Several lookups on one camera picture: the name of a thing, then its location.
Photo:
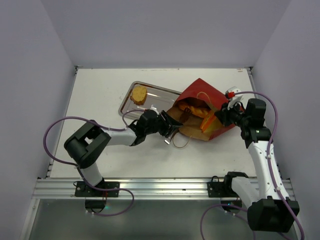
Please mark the red brown paper bag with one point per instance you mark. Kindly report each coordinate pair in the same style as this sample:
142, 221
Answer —
199, 94

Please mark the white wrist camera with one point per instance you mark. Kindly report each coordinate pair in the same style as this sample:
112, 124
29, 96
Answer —
234, 94
152, 108

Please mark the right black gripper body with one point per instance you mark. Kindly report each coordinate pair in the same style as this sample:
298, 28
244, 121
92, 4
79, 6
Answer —
225, 115

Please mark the seeded bread slice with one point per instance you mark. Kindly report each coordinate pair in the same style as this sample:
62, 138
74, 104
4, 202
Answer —
139, 95

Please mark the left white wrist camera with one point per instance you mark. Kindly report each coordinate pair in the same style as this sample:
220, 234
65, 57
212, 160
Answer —
152, 108

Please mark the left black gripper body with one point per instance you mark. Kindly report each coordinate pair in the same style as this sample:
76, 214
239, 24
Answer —
160, 125

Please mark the stainless steel tray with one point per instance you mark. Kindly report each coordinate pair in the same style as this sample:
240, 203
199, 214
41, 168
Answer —
160, 97

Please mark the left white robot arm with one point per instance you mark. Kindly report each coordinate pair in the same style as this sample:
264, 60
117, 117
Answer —
88, 142

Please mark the braided orange bread loaf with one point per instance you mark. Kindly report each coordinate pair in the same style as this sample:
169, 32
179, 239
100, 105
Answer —
201, 112

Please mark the aluminium mounting rail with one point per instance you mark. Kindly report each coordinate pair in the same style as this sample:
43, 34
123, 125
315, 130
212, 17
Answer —
142, 188

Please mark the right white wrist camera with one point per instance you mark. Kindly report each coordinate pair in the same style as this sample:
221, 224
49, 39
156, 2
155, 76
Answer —
234, 94

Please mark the fake triangle sandwich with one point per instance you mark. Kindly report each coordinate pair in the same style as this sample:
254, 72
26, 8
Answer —
210, 123

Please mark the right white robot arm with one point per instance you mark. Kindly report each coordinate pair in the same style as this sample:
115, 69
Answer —
269, 208

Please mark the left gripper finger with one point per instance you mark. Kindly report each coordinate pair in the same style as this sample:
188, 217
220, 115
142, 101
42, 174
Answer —
168, 131
169, 120

